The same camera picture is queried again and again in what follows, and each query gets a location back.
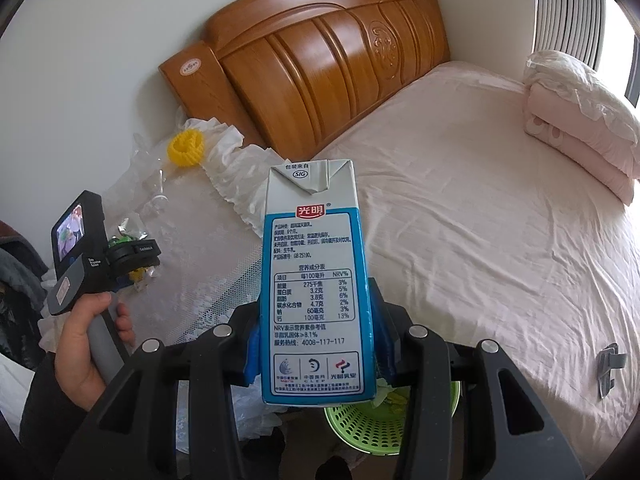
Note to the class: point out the green plastic basket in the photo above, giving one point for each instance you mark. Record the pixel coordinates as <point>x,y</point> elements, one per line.
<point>370,425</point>

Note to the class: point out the white lace table cloth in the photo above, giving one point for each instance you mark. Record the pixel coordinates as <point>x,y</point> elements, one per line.
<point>200,260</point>

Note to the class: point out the carved wooden headboard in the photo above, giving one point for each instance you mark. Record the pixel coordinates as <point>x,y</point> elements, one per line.
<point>310,60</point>

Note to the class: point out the grey pleated curtain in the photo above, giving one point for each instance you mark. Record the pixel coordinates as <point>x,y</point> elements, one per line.
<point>565,10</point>

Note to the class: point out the person's left hand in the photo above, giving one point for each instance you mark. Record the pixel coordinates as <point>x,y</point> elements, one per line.
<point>75,345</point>

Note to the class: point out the blue and white milk carton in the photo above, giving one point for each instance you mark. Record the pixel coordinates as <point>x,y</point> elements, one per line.
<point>315,260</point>

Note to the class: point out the person's left forearm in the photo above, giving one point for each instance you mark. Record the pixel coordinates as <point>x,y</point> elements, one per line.
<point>50,420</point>

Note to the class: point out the green and yellow wrapper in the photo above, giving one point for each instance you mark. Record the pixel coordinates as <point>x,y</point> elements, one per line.
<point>125,232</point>

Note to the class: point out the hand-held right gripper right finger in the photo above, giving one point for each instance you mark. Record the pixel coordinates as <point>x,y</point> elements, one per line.
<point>382,350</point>

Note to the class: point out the folded pink quilt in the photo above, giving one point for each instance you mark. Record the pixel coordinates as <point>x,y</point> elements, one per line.
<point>575,150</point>

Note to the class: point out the window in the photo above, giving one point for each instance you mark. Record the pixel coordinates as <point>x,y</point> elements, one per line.
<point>622,50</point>

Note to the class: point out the grey plastic bracket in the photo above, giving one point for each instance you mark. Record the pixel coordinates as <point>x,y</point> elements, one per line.
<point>610,365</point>

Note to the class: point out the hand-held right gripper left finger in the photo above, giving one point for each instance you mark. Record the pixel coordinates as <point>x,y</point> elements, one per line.
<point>252,355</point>

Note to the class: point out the dark cloth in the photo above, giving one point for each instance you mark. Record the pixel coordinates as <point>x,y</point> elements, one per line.
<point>20,270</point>

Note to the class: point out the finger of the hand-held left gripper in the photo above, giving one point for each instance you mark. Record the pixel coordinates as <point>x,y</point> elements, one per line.
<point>119,285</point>
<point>135,254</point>

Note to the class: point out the bed with pink sheet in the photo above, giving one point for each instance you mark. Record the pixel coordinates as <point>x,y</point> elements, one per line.
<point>475,235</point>

